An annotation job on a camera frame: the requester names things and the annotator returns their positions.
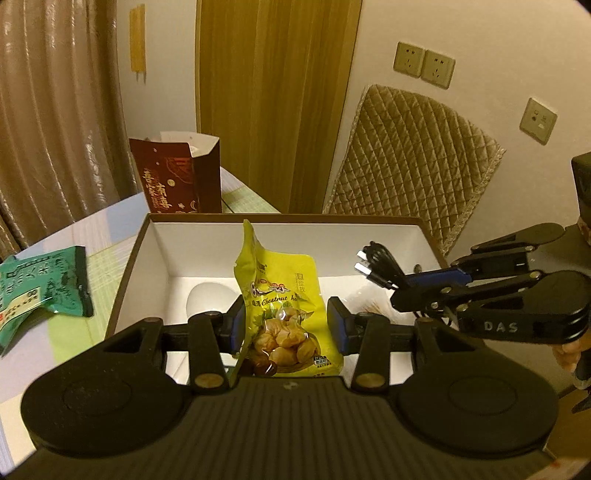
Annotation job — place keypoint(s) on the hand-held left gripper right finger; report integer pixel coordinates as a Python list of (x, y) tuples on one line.
[(336, 323)]

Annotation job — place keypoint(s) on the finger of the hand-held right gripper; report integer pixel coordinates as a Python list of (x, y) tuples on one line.
[(425, 297), (443, 277)]

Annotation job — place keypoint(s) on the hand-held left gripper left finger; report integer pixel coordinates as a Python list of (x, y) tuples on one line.
[(238, 323)]

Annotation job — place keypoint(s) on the yellow chestnut packet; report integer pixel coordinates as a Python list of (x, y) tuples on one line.
[(277, 286)]

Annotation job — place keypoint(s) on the white cardboard box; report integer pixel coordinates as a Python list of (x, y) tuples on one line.
[(194, 249)]

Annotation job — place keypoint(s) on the person's right hand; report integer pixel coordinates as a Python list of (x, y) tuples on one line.
[(565, 355)]

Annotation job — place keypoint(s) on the white oval object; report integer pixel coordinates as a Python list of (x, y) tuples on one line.
[(207, 302)]

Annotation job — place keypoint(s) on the clear plastic packet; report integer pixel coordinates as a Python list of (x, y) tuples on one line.
[(369, 302)]

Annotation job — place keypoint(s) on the quilted beige chair cover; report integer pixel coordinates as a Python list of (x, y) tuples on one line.
[(406, 161)]

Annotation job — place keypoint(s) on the checked tablecloth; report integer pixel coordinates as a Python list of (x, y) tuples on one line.
[(111, 240)]

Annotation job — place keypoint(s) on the red gift bag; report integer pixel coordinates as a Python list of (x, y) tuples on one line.
[(166, 180)]

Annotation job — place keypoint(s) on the green snack packet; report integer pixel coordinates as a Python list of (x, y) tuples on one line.
[(41, 290)]

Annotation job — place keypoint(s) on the wooden door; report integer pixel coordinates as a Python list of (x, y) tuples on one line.
[(277, 92)]

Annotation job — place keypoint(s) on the beige curtain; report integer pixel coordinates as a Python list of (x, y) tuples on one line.
[(55, 115)]

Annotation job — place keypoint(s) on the yellow hanging ornament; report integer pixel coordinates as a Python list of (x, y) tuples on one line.
[(137, 41)]

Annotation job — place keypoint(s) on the wall socket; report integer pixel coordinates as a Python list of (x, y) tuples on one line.
[(437, 69), (409, 59), (538, 120)]

